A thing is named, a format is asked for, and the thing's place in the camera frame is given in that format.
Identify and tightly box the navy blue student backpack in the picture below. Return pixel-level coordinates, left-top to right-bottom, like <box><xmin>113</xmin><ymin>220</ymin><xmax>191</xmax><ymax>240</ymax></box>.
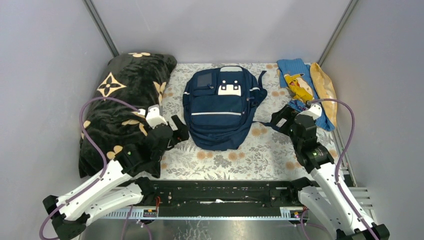
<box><xmin>182</xmin><ymin>65</ymin><xmax>268</xmax><ymax>151</ymax></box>

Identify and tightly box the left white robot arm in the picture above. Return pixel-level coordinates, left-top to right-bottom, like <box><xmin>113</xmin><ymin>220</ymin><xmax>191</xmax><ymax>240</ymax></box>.
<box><xmin>42</xmin><ymin>115</ymin><xmax>189</xmax><ymax>240</ymax></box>

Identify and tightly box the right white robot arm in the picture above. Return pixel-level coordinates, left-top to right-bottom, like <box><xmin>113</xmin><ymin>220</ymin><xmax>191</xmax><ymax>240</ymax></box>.
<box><xmin>270</xmin><ymin>104</ymin><xmax>390</xmax><ymax>240</ymax></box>

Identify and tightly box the yellow plastic bag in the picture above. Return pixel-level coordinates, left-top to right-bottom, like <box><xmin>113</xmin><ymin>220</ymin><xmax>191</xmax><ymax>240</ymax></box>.
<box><xmin>309</xmin><ymin>62</ymin><xmax>338</xmax><ymax>132</ymax></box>

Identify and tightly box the blue Pikachu cloth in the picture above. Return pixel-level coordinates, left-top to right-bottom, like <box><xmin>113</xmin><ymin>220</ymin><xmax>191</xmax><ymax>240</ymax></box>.
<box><xmin>276</xmin><ymin>58</ymin><xmax>318</xmax><ymax>112</ymax></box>

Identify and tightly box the floral white table mat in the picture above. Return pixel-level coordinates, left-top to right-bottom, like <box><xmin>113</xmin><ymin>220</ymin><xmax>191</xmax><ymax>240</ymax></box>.
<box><xmin>96</xmin><ymin>62</ymin><xmax>345</xmax><ymax>182</ymax></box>

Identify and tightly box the black floral plush blanket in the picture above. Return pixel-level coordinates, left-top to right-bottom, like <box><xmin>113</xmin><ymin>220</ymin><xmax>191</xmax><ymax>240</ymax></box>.
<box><xmin>78</xmin><ymin>52</ymin><xmax>177</xmax><ymax>178</ymax></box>

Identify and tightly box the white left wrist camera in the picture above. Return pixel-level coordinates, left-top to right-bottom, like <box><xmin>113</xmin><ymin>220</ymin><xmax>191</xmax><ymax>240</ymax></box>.
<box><xmin>136</xmin><ymin>104</ymin><xmax>168</xmax><ymax>129</ymax></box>

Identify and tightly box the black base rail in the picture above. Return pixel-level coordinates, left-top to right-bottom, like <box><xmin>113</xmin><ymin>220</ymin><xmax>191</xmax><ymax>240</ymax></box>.
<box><xmin>91</xmin><ymin>178</ymin><xmax>321</xmax><ymax>218</ymax></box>

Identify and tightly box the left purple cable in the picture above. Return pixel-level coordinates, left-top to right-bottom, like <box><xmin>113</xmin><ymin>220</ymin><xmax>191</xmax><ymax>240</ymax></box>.
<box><xmin>39</xmin><ymin>96</ymin><xmax>148</xmax><ymax>240</ymax></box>

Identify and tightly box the purple cable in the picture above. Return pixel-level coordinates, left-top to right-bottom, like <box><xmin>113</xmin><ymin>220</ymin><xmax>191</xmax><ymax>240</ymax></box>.
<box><xmin>39</xmin><ymin>96</ymin><xmax>148</xmax><ymax>240</ymax></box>
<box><xmin>299</xmin><ymin>98</ymin><xmax>380</xmax><ymax>240</ymax></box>

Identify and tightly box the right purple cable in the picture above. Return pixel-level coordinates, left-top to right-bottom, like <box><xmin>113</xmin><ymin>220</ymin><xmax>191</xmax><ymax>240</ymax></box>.
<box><xmin>299</xmin><ymin>98</ymin><xmax>380</xmax><ymax>240</ymax></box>

